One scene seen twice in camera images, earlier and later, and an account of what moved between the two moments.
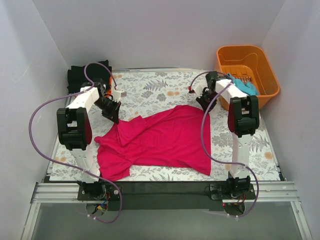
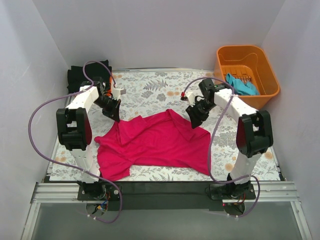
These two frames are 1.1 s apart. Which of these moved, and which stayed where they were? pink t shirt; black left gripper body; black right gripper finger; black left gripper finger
Moved: black right gripper finger
Stayed: pink t shirt; black left gripper body; black left gripper finger
